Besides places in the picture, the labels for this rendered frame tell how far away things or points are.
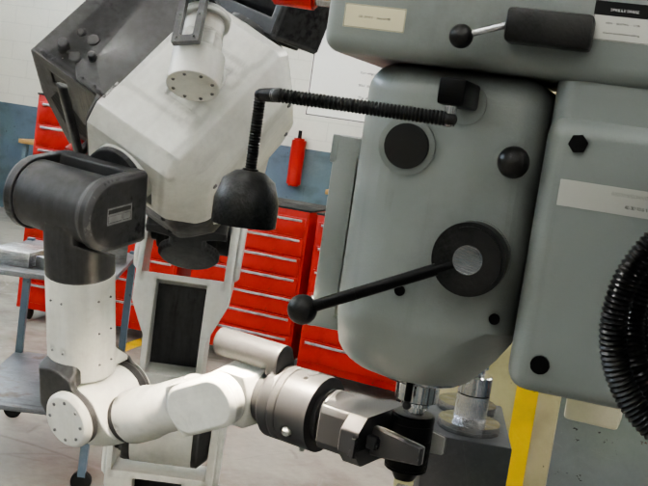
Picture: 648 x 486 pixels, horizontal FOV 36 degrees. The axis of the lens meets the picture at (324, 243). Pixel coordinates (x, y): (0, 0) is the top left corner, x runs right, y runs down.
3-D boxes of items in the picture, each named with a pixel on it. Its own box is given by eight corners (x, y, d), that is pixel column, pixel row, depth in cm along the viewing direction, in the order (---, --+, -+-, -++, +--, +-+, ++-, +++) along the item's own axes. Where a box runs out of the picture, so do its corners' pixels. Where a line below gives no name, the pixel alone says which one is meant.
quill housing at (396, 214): (311, 373, 102) (358, 55, 98) (364, 339, 121) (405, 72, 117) (499, 415, 96) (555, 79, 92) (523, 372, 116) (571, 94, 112)
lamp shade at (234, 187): (208, 216, 114) (216, 162, 114) (271, 224, 116) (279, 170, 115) (212, 224, 107) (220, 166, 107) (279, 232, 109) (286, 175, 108)
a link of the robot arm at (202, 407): (241, 424, 116) (163, 444, 124) (286, 397, 123) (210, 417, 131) (221, 371, 115) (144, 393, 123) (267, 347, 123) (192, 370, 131)
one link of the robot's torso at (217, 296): (118, 446, 180) (153, 188, 179) (216, 459, 181) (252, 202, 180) (102, 468, 165) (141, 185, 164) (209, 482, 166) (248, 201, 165)
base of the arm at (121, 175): (13, 250, 133) (-10, 175, 127) (80, 202, 142) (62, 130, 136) (99, 279, 126) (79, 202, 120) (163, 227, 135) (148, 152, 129)
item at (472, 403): (451, 420, 144) (458, 381, 144) (454, 412, 149) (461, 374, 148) (484, 426, 143) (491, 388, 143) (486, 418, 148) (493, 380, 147)
